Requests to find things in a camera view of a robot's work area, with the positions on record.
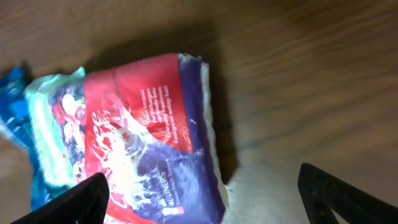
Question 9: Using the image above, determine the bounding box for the mint green snack packet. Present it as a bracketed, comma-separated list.
[24, 67, 85, 187]

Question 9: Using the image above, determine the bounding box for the blue Oreo cookie pack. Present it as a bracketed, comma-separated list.
[0, 66, 60, 212]

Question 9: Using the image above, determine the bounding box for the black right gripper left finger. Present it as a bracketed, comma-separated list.
[12, 172, 109, 224]

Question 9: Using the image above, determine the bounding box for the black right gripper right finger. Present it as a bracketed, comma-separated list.
[298, 163, 397, 224]

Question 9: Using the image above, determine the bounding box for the purple snack box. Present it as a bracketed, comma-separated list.
[48, 52, 231, 224]

